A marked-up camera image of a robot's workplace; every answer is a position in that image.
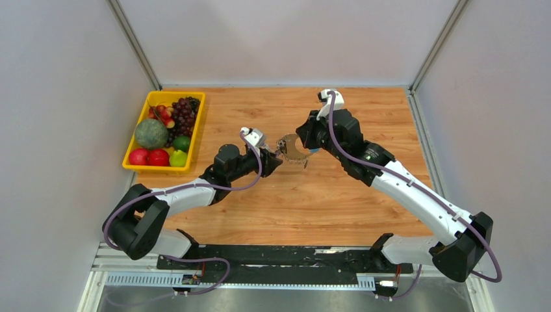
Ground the small red fruits cluster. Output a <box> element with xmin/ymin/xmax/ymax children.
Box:
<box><xmin>148</xmin><ymin>105</ymin><xmax>175</xmax><ymax>129</ymax></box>

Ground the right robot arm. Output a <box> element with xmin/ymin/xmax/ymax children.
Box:
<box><xmin>296</xmin><ymin>109</ymin><xmax>502</xmax><ymax>283</ymax></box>

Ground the red apple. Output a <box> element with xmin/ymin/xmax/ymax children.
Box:
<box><xmin>147</xmin><ymin>149</ymin><xmax>170</xmax><ymax>166</ymax></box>
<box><xmin>128</xmin><ymin>148</ymin><xmax>149</xmax><ymax>166</ymax></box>

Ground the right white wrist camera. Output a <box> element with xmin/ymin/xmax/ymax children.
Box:
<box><xmin>316</xmin><ymin>88</ymin><xmax>344</xmax><ymax>120</ymax></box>

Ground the red apple right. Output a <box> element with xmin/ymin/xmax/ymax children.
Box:
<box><xmin>147</xmin><ymin>149</ymin><xmax>170</xmax><ymax>166</ymax></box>

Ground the green lime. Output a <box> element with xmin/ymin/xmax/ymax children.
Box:
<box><xmin>172</xmin><ymin>135</ymin><xmax>191</xmax><ymax>153</ymax></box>

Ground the white slotted cable duct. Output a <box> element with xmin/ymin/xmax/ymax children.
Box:
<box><xmin>105</xmin><ymin>273</ymin><xmax>376</xmax><ymax>291</ymax></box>

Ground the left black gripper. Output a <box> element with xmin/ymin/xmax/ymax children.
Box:
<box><xmin>227</xmin><ymin>147</ymin><xmax>283</xmax><ymax>183</ymax></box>

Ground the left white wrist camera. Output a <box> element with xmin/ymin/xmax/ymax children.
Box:
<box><xmin>240</xmin><ymin>127</ymin><xmax>266</xmax><ymax>149</ymax></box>

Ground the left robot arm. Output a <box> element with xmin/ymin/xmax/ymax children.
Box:
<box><xmin>102</xmin><ymin>144</ymin><xmax>283</xmax><ymax>269</ymax></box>

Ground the yellow plastic fruit tray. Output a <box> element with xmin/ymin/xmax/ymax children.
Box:
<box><xmin>122</xmin><ymin>91</ymin><xmax>206</xmax><ymax>174</ymax></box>

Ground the silver crescent key organizer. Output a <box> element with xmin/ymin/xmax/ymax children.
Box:
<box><xmin>275</xmin><ymin>133</ymin><xmax>319</xmax><ymax>168</ymax></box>

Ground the green melon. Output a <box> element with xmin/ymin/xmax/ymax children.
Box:
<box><xmin>134</xmin><ymin>118</ymin><xmax>169</xmax><ymax>150</ymax></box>

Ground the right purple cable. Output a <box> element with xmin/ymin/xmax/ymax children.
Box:
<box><xmin>326</xmin><ymin>91</ymin><xmax>503</xmax><ymax>301</ymax></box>

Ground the red apple left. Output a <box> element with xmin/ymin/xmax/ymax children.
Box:
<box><xmin>128</xmin><ymin>148</ymin><xmax>149</xmax><ymax>166</ymax></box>

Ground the dark purple grape bunch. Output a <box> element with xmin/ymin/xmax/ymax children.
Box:
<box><xmin>164</xmin><ymin>97</ymin><xmax>200</xmax><ymax>146</ymax></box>

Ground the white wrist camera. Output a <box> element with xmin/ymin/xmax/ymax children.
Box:
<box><xmin>316</xmin><ymin>88</ymin><xmax>344</xmax><ymax>120</ymax></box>
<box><xmin>240</xmin><ymin>127</ymin><xmax>266</xmax><ymax>149</ymax></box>

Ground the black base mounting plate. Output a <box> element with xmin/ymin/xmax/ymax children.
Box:
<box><xmin>157</xmin><ymin>244</ymin><xmax>413</xmax><ymax>286</ymax></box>

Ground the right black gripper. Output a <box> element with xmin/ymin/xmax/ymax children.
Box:
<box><xmin>296</xmin><ymin>110</ymin><xmax>346</xmax><ymax>163</ymax></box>

